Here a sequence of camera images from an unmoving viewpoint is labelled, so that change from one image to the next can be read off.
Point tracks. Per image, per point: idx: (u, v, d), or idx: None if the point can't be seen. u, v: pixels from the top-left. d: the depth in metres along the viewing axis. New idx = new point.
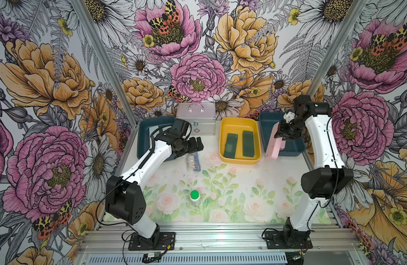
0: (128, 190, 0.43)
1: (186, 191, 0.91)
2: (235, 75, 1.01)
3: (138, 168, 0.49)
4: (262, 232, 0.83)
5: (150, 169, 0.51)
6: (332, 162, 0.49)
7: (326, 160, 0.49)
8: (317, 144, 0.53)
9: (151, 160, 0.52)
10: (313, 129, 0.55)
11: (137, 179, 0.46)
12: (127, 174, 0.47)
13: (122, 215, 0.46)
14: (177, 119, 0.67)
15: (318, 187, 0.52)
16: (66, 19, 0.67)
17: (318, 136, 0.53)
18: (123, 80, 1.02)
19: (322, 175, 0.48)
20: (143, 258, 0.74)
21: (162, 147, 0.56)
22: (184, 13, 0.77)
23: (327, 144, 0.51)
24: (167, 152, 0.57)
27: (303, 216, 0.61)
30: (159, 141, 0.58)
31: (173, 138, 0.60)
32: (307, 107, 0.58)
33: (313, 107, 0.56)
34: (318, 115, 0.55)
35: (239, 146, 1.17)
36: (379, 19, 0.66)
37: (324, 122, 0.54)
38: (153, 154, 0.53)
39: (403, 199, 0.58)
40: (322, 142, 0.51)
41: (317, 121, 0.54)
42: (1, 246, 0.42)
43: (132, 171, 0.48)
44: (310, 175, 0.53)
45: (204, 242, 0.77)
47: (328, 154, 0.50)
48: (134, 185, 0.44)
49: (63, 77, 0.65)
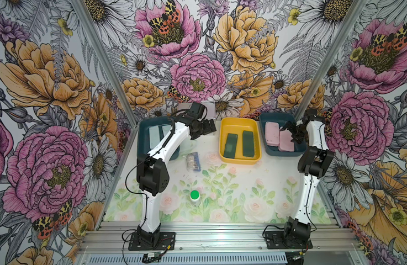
0: (156, 165, 0.51)
1: (186, 191, 0.91)
2: (235, 75, 1.01)
3: (162, 147, 0.56)
4: (262, 232, 0.83)
5: (172, 147, 0.58)
6: (319, 145, 0.68)
7: (315, 144, 0.69)
8: (311, 137, 0.75)
9: (172, 139, 0.59)
10: (309, 126, 0.80)
11: (161, 155, 0.54)
12: (153, 152, 0.55)
13: (149, 185, 0.55)
14: (194, 103, 0.72)
15: (308, 165, 0.70)
16: (66, 19, 0.67)
17: (311, 130, 0.77)
18: (123, 80, 1.02)
19: (310, 153, 0.68)
20: (143, 258, 0.74)
21: (181, 128, 0.62)
22: (184, 13, 0.77)
23: (318, 136, 0.72)
24: (185, 132, 0.63)
27: (301, 201, 0.69)
30: (179, 122, 0.64)
31: (190, 120, 0.65)
32: (307, 116, 0.83)
33: (312, 116, 0.80)
34: (315, 120, 0.78)
35: (239, 146, 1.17)
36: (379, 19, 0.66)
37: (319, 125, 0.76)
38: (174, 134, 0.60)
39: (403, 199, 0.58)
40: (315, 136, 0.72)
41: (313, 122, 0.78)
42: (1, 246, 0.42)
43: (157, 149, 0.56)
44: (303, 154, 0.72)
45: (204, 242, 0.77)
47: (318, 142, 0.69)
48: (160, 161, 0.52)
49: (63, 77, 0.65)
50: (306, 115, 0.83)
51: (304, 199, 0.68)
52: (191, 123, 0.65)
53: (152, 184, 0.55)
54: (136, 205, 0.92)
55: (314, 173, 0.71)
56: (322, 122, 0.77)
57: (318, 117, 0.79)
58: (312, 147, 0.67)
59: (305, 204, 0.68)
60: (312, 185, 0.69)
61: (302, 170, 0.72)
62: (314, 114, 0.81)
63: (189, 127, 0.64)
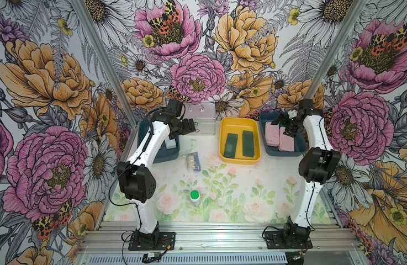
0: (138, 171, 0.48)
1: (186, 191, 0.91)
2: (235, 75, 1.01)
3: (142, 151, 0.52)
4: (262, 232, 0.83)
5: (153, 150, 0.53)
6: (322, 145, 0.59)
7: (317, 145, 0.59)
8: (311, 136, 0.65)
9: (152, 142, 0.54)
10: (308, 124, 0.69)
11: (143, 161, 0.50)
12: (133, 158, 0.51)
13: (137, 193, 0.52)
14: (172, 100, 0.69)
15: (312, 169, 0.61)
16: (66, 19, 0.67)
17: (311, 128, 0.66)
18: (123, 80, 1.02)
19: (313, 156, 0.59)
20: (143, 258, 0.74)
21: (160, 127, 0.58)
22: (184, 13, 0.77)
23: (320, 133, 0.62)
24: (165, 131, 0.59)
27: (302, 206, 0.65)
30: (157, 121, 0.60)
31: (168, 117, 0.61)
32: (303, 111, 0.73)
33: (308, 110, 0.70)
34: (312, 115, 0.69)
35: (239, 146, 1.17)
36: (379, 19, 0.66)
37: (318, 120, 0.67)
38: (153, 136, 0.56)
39: (403, 199, 0.58)
40: (315, 133, 0.63)
41: (311, 117, 0.68)
42: (1, 246, 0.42)
43: (137, 154, 0.51)
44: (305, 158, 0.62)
45: (204, 242, 0.77)
47: (320, 140, 0.61)
48: (142, 167, 0.48)
49: (63, 77, 0.65)
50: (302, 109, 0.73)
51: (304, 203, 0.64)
52: (170, 120, 0.60)
53: (139, 191, 0.51)
54: None
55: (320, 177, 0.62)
56: (321, 116, 0.68)
57: (316, 111, 0.70)
58: (314, 148, 0.58)
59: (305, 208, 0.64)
60: (315, 191, 0.63)
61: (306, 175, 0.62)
62: (311, 107, 0.71)
63: (169, 124, 0.60)
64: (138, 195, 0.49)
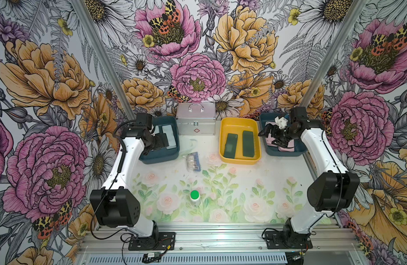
0: (117, 196, 0.42)
1: (186, 191, 0.91)
2: (235, 75, 1.01)
3: (118, 173, 0.46)
4: (262, 232, 0.83)
5: (130, 170, 0.48)
6: (334, 167, 0.47)
7: (328, 168, 0.47)
8: (316, 155, 0.53)
9: (127, 160, 0.49)
10: (310, 140, 0.57)
11: (121, 184, 0.44)
12: (109, 184, 0.44)
13: (120, 220, 0.45)
14: (139, 113, 0.64)
15: (327, 198, 0.48)
16: (66, 19, 0.67)
17: (315, 145, 0.54)
18: (123, 80, 1.02)
19: (328, 183, 0.46)
20: (143, 258, 0.74)
21: (133, 143, 0.53)
22: (184, 13, 0.77)
23: (327, 153, 0.51)
24: (139, 145, 0.54)
27: (306, 223, 0.60)
30: (127, 138, 0.54)
31: (140, 131, 0.56)
32: (299, 124, 0.62)
33: (306, 123, 0.59)
34: (312, 128, 0.58)
35: (239, 146, 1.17)
36: (379, 19, 0.66)
37: (319, 133, 0.56)
38: (127, 154, 0.50)
39: (403, 199, 0.58)
40: (321, 152, 0.51)
41: (311, 132, 0.57)
42: (1, 246, 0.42)
43: (114, 178, 0.45)
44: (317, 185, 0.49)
45: (204, 242, 0.77)
47: (329, 160, 0.49)
48: (121, 190, 0.43)
49: (63, 77, 0.65)
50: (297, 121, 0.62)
51: (309, 220, 0.58)
52: (142, 134, 0.56)
53: (122, 217, 0.45)
54: None
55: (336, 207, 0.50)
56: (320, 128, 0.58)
57: (314, 123, 0.59)
58: (328, 173, 0.46)
59: (308, 223, 0.59)
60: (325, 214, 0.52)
61: (318, 206, 0.50)
62: (308, 119, 0.61)
63: (142, 138, 0.55)
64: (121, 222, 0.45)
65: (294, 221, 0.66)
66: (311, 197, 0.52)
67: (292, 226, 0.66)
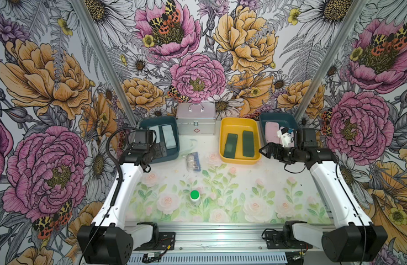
0: (106, 234, 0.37)
1: (186, 191, 0.91)
2: (235, 75, 1.01)
3: (111, 206, 0.43)
4: (262, 232, 0.83)
5: (124, 202, 0.45)
6: (355, 218, 0.40)
7: (349, 220, 0.40)
8: (332, 197, 0.46)
9: (122, 191, 0.45)
10: (322, 177, 0.49)
11: (113, 220, 0.40)
12: (99, 219, 0.40)
13: (109, 259, 0.41)
14: (138, 131, 0.59)
15: (347, 253, 0.41)
16: (66, 19, 0.67)
17: (330, 186, 0.46)
18: (123, 80, 1.02)
19: (350, 240, 0.39)
20: (143, 258, 0.74)
21: (130, 170, 0.49)
22: (184, 13, 0.77)
23: (344, 197, 0.43)
24: (138, 173, 0.51)
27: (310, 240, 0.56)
30: (125, 164, 0.51)
31: (139, 155, 0.53)
32: (308, 154, 0.54)
33: (316, 153, 0.52)
34: (323, 162, 0.50)
35: (239, 146, 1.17)
36: (379, 19, 0.66)
37: (332, 169, 0.48)
38: (123, 184, 0.47)
39: (403, 199, 0.58)
40: (337, 195, 0.44)
41: (323, 167, 0.49)
42: (1, 246, 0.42)
43: (105, 212, 0.42)
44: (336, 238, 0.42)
45: (204, 242, 0.77)
47: (349, 208, 0.41)
48: (111, 228, 0.39)
49: (63, 77, 0.65)
50: (306, 150, 0.54)
51: (312, 241, 0.55)
52: (142, 159, 0.53)
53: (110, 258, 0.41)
54: (136, 205, 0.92)
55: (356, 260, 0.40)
56: (333, 159, 0.50)
57: (326, 154, 0.52)
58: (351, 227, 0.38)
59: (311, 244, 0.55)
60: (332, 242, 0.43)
61: (337, 260, 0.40)
62: (318, 149, 0.53)
63: (141, 163, 0.52)
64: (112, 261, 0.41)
65: (295, 228, 0.64)
66: (326, 246, 0.45)
67: (293, 231, 0.65)
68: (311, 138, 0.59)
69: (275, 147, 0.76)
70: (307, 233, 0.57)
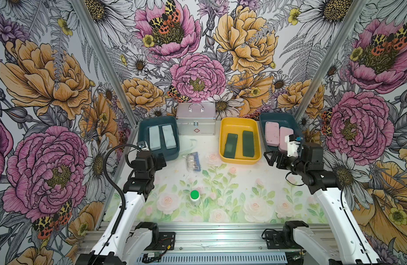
0: None
1: (186, 191, 0.91)
2: (235, 75, 1.01)
3: (111, 233, 0.43)
4: (262, 232, 0.83)
5: (125, 232, 0.46)
6: (363, 254, 0.38)
7: (356, 256, 0.38)
8: (336, 229, 0.45)
9: (123, 220, 0.46)
10: (327, 207, 0.48)
11: (112, 249, 0.41)
12: (99, 247, 0.41)
13: None
14: (138, 155, 0.59)
15: None
16: (66, 19, 0.67)
17: (335, 217, 0.45)
18: (123, 80, 1.02)
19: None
20: (143, 258, 0.74)
21: (133, 199, 0.51)
22: (184, 13, 0.77)
23: (350, 230, 0.42)
24: (141, 201, 0.54)
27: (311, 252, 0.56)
30: (128, 192, 0.53)
31: (143, 185, 0.56)
32: (312, 179, 0.52)
33: (320, 179, 0.50)
34: (328, 188, 0.48)
35: (239, 146, 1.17)
36: (379, 19, 0.66)
37: (337, 197, 0.47)
38: (125, 212, 0.48)
39: (403, 199, 0.58)
40: (343, 227, 0.42)
41: (328, 195, 0.47)
42: (1, 246, 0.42)
43: (105, 240, 0.42)
44: None
45: (204, 242, 0.77)
47: (355, 243, 0.40)
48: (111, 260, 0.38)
49: (63, 77, 0.65)
50: (309, 174, 0.52)
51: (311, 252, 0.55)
52: (145, 187, 0.56)
53: None
54: None
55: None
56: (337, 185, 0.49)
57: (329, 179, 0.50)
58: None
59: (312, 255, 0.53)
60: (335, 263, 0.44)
61: None
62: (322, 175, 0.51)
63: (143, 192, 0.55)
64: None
65: (297, 233, 0.63)
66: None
67: (294, 234, 0.65)
68: (316, 160, 0.56)
69: (280, 155, 0.66)
70: (308, 244, 0.57)
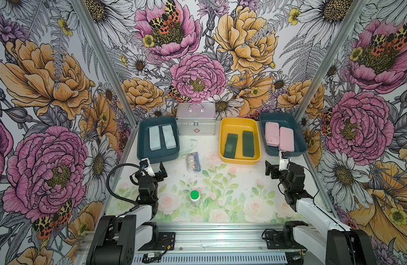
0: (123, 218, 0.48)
1: (186, 191, 0.91)
2: (235, 75, 1.01)
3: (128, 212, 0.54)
4: (262, 232, 0.83)
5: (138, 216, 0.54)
6: (337, 226, 0.46)
7: (332, 227, 0.46)
8: (316, 221, 0.53)
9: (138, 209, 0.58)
10: (304, 207, 0.59)
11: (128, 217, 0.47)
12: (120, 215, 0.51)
13: (112, 252, 0.42)
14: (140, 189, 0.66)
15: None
16: (66, 19, 0.67)
17: (311, 211, 0.55)
18: (123, 80, 1.02)
19: (337, 240, 0.42)
20: (143, 258, 0.74)
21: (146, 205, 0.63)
22: (184, 13, 0.77)
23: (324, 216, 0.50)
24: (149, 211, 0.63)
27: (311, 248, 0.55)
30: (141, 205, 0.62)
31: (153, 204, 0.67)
32: (291, 198, 0.65)
33: (296, 197, 0.63)
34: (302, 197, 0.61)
35: (239, 146, 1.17)
36: (379, 19, 0.66)
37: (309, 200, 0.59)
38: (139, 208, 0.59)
39: (403, 199, 0.58)
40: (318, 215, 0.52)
41: (302, 201, 0.60)
42: (1, 246, 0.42)
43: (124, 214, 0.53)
44: (331, 252, 0.43)
45: (204, 242, 0.77)
47: (330, 221, 0.48)
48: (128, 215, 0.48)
49: (63, 77, 0.65)
50: (289, 194, 0.66)
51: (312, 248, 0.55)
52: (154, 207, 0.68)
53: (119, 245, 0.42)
54: None
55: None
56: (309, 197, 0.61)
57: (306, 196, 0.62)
58: (333, 231, 0.43)
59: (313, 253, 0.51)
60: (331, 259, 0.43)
61: None
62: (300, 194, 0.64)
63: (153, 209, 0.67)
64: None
65: (296, 231, 0.64)
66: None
67: (294, 233, 0.65)
68: (295, 183, 0.67)
69: (273, 167, 0.79)
70: (307, 240, 0.57)
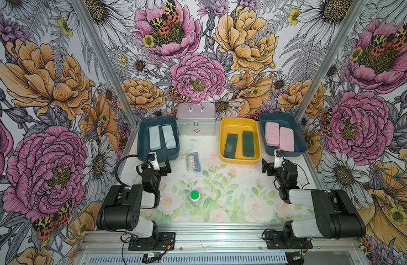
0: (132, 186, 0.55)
1: (186, 191, 0.91)
2: (235, 75, 1.01)
3: None
4: (262, 232, 0.83)
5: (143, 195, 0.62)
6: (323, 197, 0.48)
7: None
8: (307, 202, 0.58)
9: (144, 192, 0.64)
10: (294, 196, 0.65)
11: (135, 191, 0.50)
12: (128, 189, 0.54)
13: (121, 210, 0.46)
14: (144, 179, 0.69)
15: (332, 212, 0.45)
16: (66, 19, 0.67)
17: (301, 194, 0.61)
18: (123, 80, 1.02)
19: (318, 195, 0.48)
20: (143, 258, 0.74)
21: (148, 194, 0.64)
22: (184, 14, 0.77)
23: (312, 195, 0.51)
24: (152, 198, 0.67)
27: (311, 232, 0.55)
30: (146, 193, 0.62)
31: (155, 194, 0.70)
32: (284, 194, 0.70)
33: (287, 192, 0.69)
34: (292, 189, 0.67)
35: (239, 146, 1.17)
36: (379, 19, 0.66)
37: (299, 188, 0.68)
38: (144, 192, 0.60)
39: (403, 199, 0.58)
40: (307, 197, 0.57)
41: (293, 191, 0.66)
42: (1, 246, 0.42)
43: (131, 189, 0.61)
44: (317, 206, 0.48)
45: (204, 242, 0.77)
47: None
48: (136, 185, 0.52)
49: (63, 77, 0.65)
50: (283, 190, 0.72)
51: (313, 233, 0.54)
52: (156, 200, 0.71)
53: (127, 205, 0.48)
54: None
55: (348, 222, 0.44)
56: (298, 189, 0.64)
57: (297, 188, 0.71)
58: (316, 192, 0.49)
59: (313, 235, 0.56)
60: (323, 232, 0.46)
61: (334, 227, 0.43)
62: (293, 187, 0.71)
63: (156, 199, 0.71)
64: (122, 224, 0.44)
65: (295, 224, 0.65)
66: (322, 227, 0.47)
67: (292, 229, 0.66)
68: (289, 180, 0.72)
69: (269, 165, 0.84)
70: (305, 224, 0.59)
